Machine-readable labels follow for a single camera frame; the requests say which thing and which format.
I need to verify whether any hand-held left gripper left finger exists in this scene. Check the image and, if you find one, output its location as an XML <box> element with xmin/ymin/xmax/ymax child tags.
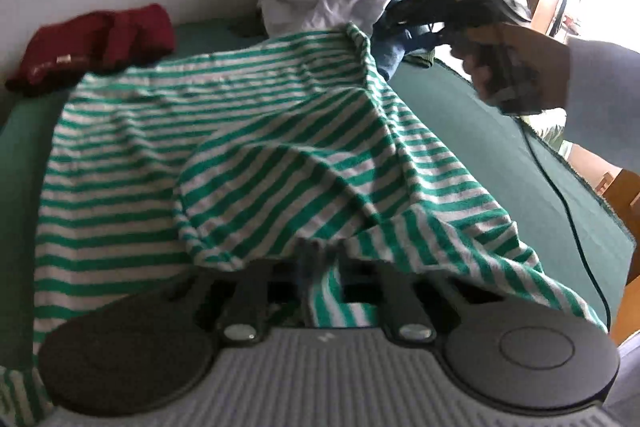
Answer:
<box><xmin>167</xmin><ymin>263</ymin><xmax>278</xmax><ymax>343</ymax></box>

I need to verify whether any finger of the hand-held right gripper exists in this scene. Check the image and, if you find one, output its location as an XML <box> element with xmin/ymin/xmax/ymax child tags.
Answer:
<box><xmin>386</xmin><ymin>0</ymin><xmax>458</xmax><ymax>26</ymax></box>
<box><xmin>400</xmin><ymin>29</ymin><xmax>451</xmax><ymax>55</ymax></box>

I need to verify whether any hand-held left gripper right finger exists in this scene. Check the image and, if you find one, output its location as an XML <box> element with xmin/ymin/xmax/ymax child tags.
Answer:
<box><xmin>375</xmin><ymin>264</ymin><xmax>501</xmax><ymax>343</ymax></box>

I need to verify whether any green white striped shirt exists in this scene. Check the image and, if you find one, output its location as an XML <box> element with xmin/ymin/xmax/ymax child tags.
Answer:
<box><xmin>0</xmin><ymin>23</ymin><xmax>608</xmax><ymax>427</ymax></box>

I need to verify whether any person's right forearm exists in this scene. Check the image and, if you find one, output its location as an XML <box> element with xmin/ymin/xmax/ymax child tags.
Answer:
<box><xmin>562</xmin><ymin>38</ymin><xmax>640</xmax><ymax>172</ymax></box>

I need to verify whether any person's right hand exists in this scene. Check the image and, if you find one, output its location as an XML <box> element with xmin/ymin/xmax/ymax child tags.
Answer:
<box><xmin>450</xmin><ymin>24</ymin><xmax>572</xmax><ymax>112</ymax></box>

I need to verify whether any dark green knit garment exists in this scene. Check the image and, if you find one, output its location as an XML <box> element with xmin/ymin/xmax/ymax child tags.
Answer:
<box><xmin>400</xmin><ymin>49</ymin><xmax>436</xmax><ymax>70</ymax></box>

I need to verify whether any wooden furniture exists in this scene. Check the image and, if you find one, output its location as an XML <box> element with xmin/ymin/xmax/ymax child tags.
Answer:
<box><xmin>597</xmin><ymin>167</ymin><xmax>640</xmax><ymax>348</ymax></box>

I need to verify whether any dark red garment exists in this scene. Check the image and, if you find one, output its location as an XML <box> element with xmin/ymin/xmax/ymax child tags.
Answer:
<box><xmin>5</xmin><ymin>3</ymin><xmax>176</xmax><ymax>95</ymax></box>

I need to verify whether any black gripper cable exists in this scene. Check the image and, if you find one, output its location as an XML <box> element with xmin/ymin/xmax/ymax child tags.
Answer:
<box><xmin>515</xmin><ymin>114</ymin><xmax>612</xmax><ymax>333</ymax></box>

